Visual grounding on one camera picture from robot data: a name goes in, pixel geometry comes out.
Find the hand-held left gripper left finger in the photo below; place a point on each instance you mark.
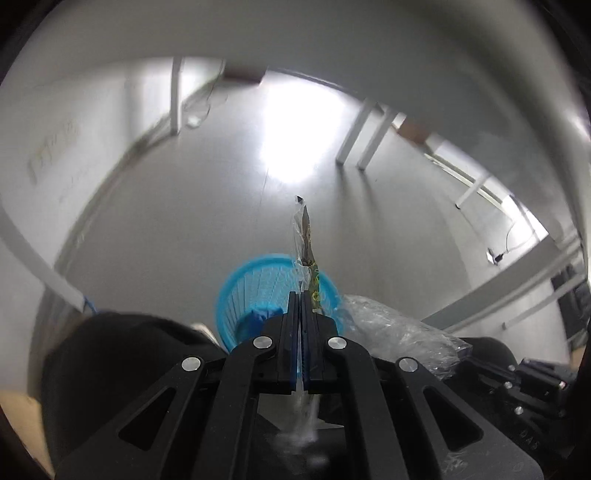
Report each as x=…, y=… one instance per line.
x=293, y=337

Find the blue plastic mesh basket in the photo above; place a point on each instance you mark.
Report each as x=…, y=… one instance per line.
x=258, y=286

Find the brown cardboard box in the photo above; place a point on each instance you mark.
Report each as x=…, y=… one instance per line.
x=244, y=74
x=414, y=130

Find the person's left leg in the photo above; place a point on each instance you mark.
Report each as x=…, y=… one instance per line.
x=115, y=350

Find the clear printed plastic wrapper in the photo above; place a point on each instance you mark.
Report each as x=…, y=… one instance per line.
x=305, y=240

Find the white table leg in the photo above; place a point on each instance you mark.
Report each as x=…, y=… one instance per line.
x=175, y=97
x=472, y=190
x=358, y=131
x=376, y=141
x=37, y=263

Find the person's right leg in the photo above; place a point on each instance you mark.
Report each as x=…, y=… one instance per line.
x=489, y=348

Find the black power adapter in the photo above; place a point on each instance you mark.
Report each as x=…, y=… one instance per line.
x=495, y=256

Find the clear crinkled plastic bag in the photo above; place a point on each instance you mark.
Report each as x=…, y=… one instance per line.
x=397, y=332

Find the person's leg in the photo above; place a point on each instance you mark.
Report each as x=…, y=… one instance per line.
x=115, y=350
x=489, y=348

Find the clear plastic floor litter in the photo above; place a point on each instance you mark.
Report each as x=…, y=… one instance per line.
x=198, y=113

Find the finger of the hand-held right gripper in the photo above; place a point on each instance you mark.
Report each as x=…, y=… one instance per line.
x=485, y=378

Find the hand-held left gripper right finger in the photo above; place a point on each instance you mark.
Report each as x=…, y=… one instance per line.
x=308, y=337

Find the dark blue crumpled item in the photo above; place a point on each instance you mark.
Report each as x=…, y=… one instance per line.
x=256, y=323

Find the white table beam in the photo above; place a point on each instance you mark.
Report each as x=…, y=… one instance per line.
x=489, y=286

